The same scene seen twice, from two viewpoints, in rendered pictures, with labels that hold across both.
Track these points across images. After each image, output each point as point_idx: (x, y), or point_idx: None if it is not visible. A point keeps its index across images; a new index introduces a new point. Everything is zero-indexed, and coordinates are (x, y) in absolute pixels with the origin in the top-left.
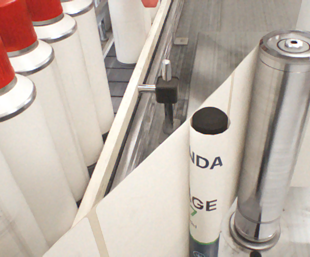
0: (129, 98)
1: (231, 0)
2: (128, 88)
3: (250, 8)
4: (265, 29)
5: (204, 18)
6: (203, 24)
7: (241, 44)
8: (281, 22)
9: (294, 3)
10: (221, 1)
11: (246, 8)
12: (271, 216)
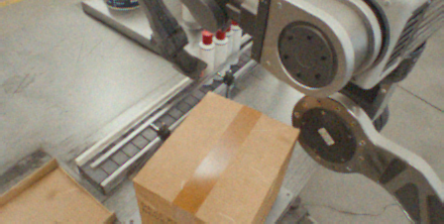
0: None
1: (122, 105)
2: (247, 35)
3: (126, 91)
4: (144, 72)
5: (159, 96)
6: (166, 91)
7: (185, 49)
8: (131, 72)
9: (100, 82)
10: (129, 108)
11: (128, 92)
12: None
